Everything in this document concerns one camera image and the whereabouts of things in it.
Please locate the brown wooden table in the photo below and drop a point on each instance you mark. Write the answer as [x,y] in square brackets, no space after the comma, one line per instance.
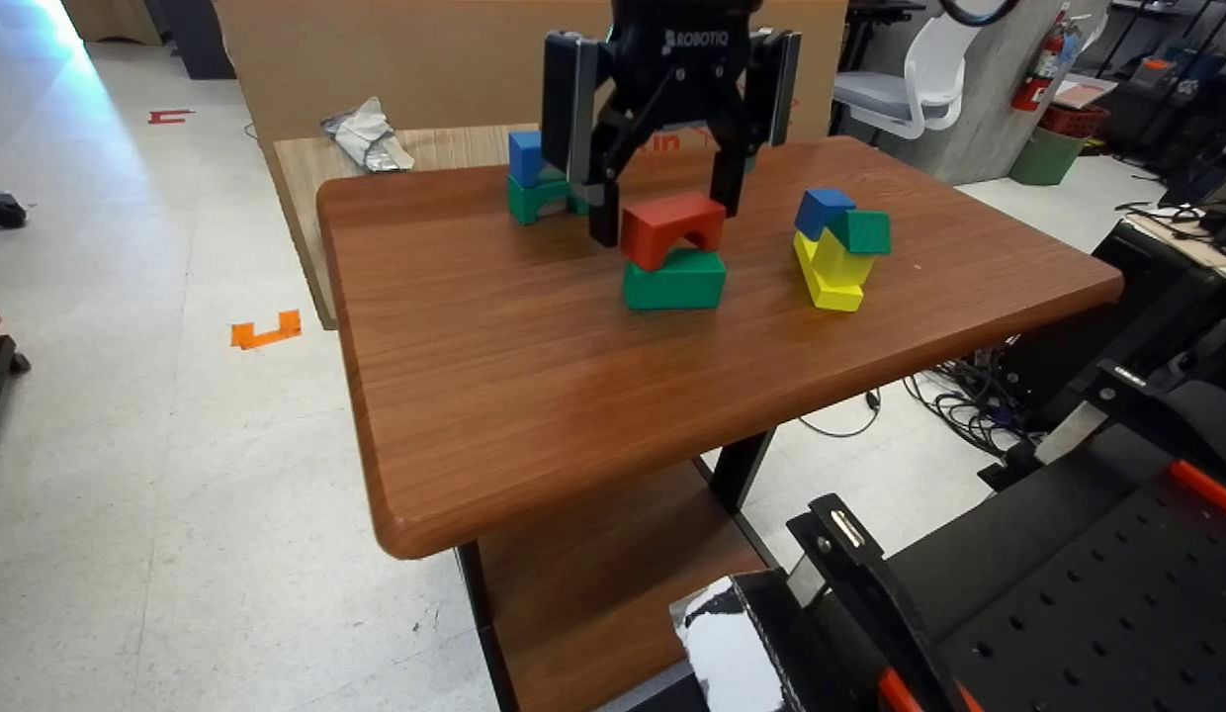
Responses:
[535,382]

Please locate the black perforated breadboard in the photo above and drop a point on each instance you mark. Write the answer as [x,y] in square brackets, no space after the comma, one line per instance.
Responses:
[1112,593]

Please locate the red fire extinguisher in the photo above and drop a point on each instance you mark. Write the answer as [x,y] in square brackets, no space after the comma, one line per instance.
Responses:
[1035,80]

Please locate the blue cube block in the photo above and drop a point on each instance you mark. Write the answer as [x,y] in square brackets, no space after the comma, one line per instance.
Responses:
[820,210]

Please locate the white crumpled cloth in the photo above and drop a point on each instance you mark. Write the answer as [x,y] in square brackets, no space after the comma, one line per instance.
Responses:
[369,140]

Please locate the yellow stepped block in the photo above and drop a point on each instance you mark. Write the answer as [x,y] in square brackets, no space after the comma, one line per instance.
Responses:
[830,281]

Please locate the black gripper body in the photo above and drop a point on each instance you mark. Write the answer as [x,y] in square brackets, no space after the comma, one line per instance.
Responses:
[687,44]

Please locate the black metal frame beam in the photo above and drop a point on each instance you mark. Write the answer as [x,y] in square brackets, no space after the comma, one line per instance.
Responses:
[857,578]

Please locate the white office chair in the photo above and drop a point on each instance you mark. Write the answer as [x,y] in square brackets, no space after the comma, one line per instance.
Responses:
[930,71]

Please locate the green rectangular block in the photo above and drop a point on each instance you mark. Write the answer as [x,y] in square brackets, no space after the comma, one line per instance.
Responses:
[676,286]

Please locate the cluttered side table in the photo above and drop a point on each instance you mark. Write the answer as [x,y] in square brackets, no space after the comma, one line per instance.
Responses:
[1186,244]

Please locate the green bin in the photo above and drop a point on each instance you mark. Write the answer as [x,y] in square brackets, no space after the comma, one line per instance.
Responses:
[1042,160]

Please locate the orange arch block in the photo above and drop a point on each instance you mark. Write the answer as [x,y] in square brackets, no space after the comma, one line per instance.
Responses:
[665,218]

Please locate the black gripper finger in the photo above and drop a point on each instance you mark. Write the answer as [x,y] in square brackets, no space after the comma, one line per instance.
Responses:
[774,80]
[574,104]

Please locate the black chair caster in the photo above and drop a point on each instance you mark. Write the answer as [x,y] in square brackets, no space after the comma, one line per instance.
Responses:
[10,210]

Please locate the green cube block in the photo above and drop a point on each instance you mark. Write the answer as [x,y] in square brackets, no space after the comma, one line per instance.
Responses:
[868,235]

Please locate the orange black clamp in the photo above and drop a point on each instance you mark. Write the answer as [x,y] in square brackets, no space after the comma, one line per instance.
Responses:
[1209,489]
[895,692]

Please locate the large cardboard box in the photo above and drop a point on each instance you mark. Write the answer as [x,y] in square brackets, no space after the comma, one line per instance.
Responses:
[440,62]

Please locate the green arch block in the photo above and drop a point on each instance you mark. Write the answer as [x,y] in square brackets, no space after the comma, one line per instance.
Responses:
[531,200]

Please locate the white black covered object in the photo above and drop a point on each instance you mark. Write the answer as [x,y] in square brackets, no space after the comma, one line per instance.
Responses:
[733,655]

